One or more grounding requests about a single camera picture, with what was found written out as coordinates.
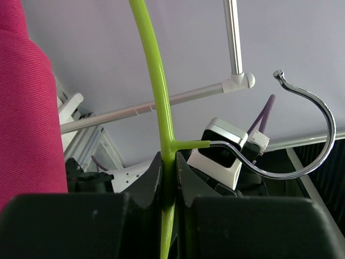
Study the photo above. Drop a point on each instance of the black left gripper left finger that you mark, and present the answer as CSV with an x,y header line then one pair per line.
x,y
87,225

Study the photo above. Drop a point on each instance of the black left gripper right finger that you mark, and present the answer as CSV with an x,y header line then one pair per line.
x,y
214,226

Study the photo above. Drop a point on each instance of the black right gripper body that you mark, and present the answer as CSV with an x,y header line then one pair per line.
x,y
249,184

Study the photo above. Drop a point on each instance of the green plastic hanger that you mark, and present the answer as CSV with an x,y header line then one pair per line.
x,y
169,145

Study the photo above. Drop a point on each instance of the pink trousers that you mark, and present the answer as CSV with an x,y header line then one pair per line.
x,y
32,159

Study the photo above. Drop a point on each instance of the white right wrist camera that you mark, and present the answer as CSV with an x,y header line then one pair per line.
x,y
218,162

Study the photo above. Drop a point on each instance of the aluminium front rail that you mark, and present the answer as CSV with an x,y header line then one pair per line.
x,y
92,149

